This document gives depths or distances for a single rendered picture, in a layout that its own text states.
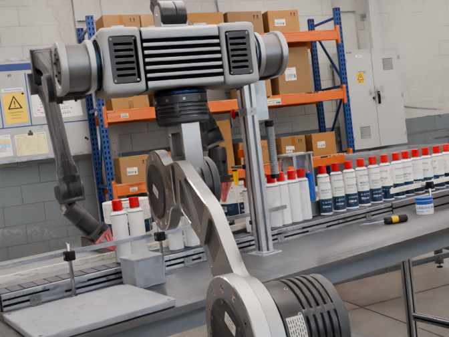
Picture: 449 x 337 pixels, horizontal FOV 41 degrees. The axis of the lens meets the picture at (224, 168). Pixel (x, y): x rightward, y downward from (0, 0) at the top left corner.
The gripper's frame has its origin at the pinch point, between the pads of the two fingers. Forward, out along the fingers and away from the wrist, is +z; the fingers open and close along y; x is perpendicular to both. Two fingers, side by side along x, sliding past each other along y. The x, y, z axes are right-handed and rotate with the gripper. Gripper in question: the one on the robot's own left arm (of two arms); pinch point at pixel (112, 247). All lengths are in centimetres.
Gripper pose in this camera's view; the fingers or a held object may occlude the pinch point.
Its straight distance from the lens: 198.2
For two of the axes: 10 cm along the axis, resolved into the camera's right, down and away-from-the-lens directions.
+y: -5.6, 0.5, 8.3
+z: 6.2, 6.9, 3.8
